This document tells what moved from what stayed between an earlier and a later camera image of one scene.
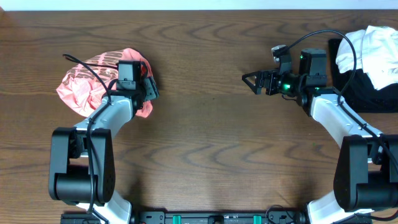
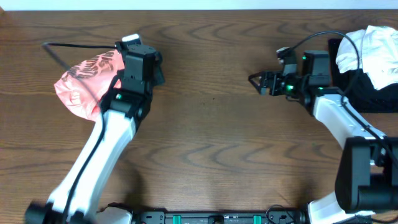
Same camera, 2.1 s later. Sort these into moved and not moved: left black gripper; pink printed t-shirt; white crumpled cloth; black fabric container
Moved: left black gripper
Not moved: white crumpled cloth; pink printed t-shirt; black fabric container
